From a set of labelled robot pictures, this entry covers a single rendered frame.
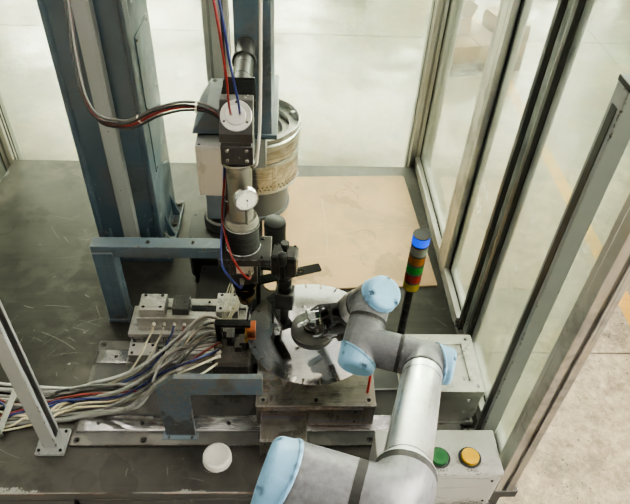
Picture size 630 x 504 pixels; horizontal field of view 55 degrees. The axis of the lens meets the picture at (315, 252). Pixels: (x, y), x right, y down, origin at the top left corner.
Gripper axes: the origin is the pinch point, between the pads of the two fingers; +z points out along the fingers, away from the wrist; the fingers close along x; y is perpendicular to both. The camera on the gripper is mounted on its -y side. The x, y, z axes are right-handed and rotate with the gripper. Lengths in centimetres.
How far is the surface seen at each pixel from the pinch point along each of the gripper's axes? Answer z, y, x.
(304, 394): 9.2, 5.2, 14.1
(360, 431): 10.4, -8.7, 25.6
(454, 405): -2.9, -29.5, 23.9
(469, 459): -16.1, -20.7, 35.7
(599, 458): 55, -130, 54
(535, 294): -47, -23, 6
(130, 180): 35, 37, -58
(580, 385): 68, -144, 27
